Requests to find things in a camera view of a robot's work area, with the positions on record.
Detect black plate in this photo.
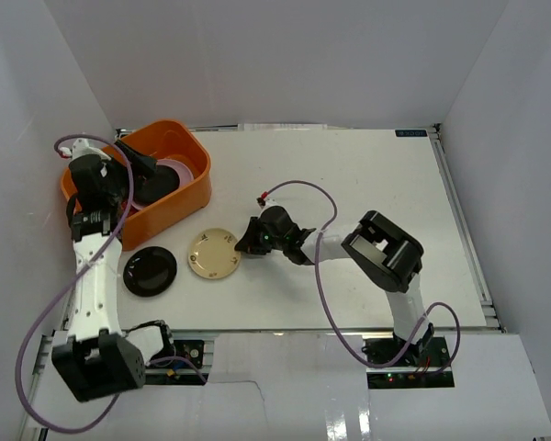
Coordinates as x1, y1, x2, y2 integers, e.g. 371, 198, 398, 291
122, 246, 178, 299
133, 165, 180, 206

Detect beige small plate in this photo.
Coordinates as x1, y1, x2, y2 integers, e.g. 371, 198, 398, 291
187, 228, 242, 280

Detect pink plastic plate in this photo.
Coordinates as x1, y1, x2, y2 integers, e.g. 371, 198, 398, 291
131, 159, 194, 210

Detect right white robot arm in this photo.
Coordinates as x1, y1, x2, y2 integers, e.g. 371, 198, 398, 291
234, 205, 433, 368

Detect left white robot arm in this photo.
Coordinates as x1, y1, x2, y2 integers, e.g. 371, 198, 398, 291
51, 135, 176, 402

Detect orange plastic bin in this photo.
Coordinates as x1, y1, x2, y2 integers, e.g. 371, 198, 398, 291
61, 119, 211, 251

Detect white paper sheets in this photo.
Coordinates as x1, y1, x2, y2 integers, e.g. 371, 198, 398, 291
237, 123, 328, 131

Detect blue label sticker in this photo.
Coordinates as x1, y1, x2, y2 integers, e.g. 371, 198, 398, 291
395, 129, 428, 138

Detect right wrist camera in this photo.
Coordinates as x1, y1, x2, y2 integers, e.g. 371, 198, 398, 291
256, 193, 280, 213

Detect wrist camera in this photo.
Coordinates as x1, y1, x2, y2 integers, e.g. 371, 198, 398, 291
256, 193, 280, 213
56, 138, 111, 160

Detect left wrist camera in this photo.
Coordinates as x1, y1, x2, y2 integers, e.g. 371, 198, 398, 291
56, 138, 111, 160

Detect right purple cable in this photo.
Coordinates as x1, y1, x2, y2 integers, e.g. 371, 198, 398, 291
264, 179, 461, 370

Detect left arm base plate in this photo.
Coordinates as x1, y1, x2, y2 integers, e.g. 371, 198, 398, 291
146, 339, 208, 385

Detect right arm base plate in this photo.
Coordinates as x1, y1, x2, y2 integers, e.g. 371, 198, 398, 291
357, 337, 455, 390

